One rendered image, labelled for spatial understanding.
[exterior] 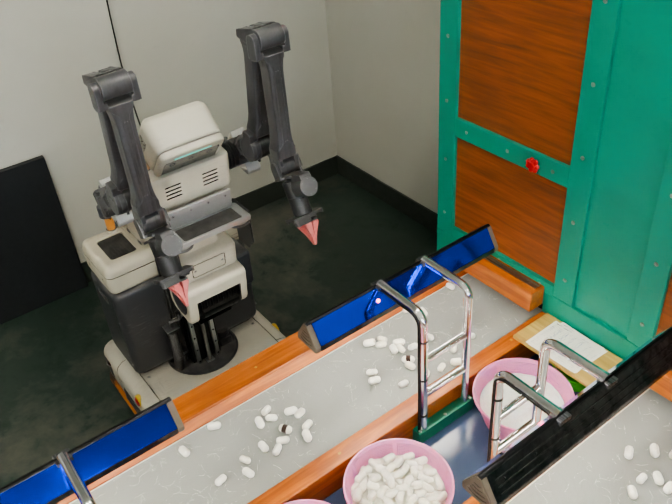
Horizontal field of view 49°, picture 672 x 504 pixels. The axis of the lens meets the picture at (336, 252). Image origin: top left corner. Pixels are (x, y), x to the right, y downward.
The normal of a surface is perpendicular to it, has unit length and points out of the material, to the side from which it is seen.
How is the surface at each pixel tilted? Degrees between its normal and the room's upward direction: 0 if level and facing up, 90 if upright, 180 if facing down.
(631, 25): 90
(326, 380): 0
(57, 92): 90
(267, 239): 0
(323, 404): 0
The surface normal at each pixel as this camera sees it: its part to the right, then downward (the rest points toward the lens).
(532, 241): -0.80, 0.40
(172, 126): 0.35, -0.30
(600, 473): -0.07, -0.81
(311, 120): 0.60, 0.44
